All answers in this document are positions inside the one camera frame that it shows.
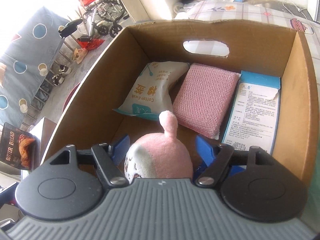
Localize pink plush toy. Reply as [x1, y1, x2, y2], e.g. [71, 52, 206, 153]
[124, 111, 193, 182]

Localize brown cardboard box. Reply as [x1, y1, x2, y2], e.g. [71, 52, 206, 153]
[39, 18, 320, 188]

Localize pink sponge pad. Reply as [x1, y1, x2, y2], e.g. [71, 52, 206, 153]
[172, 63, 240, 140]

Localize blue white medicine box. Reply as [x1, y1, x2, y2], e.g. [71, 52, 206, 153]
[222, 71, 281, 154]

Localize cotton swab bag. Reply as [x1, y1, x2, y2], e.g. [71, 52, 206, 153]
[115, 61, 190, 121]

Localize butter bread package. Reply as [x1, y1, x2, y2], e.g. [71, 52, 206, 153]
[1, 122, 36, 171]

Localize blue circle pattern cloth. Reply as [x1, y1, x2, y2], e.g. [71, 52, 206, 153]
[1, 7, 68, 127]

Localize wheelchair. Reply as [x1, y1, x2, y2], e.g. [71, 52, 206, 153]
[82, 0, 130, 38]

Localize plaid printed bed sheet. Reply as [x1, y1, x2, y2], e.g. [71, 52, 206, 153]
[175, 0, 319, 63]

